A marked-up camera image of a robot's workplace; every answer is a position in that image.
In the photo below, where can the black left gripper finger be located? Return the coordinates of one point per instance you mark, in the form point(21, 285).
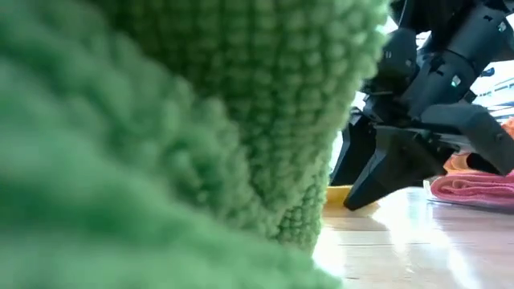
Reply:
point(357, 152)

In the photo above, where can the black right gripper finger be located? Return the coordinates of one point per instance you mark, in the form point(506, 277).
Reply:
point(401, 160)
point(482, 128)

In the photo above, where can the orange microfiber towel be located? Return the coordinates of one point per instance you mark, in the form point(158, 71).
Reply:
point(455, 162)

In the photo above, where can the yellow microfiber towel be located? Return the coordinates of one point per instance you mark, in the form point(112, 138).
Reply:
point(337, 194)

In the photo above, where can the pink microfiber towel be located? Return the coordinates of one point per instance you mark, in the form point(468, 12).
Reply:
point(474, 188)

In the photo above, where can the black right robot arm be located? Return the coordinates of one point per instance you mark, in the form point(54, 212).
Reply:
point(474, 24)

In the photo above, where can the green microfiber towel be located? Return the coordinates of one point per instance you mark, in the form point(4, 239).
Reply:
point(160, 140)

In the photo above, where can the dark blue round object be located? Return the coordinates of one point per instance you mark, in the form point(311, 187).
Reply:
point(489, 72)

